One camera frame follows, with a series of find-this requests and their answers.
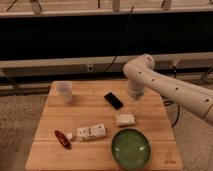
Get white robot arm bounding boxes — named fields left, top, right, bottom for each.
left=123, top=54, right=213, bottom=126

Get white small box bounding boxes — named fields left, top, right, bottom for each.
left=116, top=114, right=136, bottom=127

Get black smartphone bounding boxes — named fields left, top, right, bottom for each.
left=104, top=93, right=123, bottom=110

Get green ceramic plate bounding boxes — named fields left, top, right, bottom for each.
left=111, top=128, right=151, bottom=171

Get wooden cutting board table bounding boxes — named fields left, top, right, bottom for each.
left=25, top=80, right=183, bottom=171

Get small white cap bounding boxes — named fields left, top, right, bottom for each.
left=67, top=133, right=73, bottom=141

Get red brown small object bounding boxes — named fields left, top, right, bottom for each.
left=55, top=130, right=71, bottom=149

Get black cable at right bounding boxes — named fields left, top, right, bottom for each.
left=162, top=96, right=181, bottom=128

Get black hanging cable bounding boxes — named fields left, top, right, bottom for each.
left=101, top=5, right=135, bottom=74

